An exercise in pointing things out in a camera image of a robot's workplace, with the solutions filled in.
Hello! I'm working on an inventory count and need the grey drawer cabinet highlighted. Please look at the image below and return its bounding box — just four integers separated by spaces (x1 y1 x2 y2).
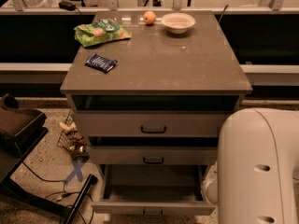
59 10 253 217

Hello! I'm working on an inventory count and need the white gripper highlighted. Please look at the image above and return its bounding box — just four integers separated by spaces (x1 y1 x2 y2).
201 179 218 204

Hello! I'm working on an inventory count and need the blue snack packet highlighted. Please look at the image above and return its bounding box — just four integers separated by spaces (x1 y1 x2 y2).
85 53 118 73

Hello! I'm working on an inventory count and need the black power adapter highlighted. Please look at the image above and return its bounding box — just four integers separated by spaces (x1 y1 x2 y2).
59 1 76 11

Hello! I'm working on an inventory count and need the blue tape cross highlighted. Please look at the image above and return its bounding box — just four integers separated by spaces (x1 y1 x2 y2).
65 157 89 183

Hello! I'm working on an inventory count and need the wire basket with items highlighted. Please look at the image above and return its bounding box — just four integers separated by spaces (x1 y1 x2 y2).
57 112 88 159

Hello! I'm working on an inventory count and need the black floor cable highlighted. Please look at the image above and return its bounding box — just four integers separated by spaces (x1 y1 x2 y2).
21 161 95 224

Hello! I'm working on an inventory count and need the orange fruit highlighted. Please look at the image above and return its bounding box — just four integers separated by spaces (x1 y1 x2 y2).
143 11 156 25

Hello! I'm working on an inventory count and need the grey drawer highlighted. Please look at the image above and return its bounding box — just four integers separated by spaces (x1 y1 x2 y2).
88 147 217 165
72 111 229 137
92 164 215 218

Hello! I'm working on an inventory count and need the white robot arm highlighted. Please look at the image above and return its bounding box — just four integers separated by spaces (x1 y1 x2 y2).
202 108 299 224

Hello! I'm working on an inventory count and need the black stand left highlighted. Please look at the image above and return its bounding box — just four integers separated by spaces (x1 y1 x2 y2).
0 94 97 224

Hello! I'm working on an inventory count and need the white bowl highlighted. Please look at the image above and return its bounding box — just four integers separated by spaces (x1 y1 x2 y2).
161 13 195 35

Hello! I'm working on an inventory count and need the green snack bag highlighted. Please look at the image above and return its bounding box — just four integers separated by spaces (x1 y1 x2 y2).
74 18 131 48

